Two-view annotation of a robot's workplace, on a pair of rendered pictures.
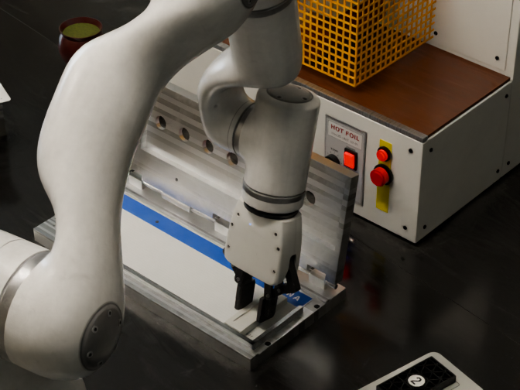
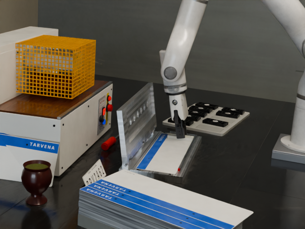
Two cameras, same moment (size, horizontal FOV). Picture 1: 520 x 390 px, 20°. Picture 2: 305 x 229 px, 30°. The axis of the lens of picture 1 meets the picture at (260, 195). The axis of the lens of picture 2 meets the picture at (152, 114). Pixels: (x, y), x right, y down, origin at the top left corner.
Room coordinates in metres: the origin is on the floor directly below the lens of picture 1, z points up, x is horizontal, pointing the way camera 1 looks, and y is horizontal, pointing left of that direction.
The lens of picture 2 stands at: (2.67, 1.73, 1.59)
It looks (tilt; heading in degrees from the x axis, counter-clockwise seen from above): 16 degrees down; 240
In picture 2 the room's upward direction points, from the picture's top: 4 degrees clockwise
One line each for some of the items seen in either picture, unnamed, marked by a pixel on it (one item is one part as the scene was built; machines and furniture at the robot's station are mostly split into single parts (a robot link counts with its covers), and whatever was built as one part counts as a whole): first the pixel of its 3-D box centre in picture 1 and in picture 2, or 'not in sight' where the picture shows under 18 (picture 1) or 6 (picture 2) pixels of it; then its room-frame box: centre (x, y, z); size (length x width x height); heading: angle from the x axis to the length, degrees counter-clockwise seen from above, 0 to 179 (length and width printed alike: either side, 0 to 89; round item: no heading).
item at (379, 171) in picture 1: (380, 176); (109, 107); (1.77, -0.18, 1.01); 0.03 x 0.02 x 0.03; 49
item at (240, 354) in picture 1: (186, 258); (164, 151); (1.69, 0.11, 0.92); 0.44 x 0.21 x 0.04; 49
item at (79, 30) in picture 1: (83, 54); (36, 183); (2.21, 0.31, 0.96); 0.09 x 0.09 x 0.11
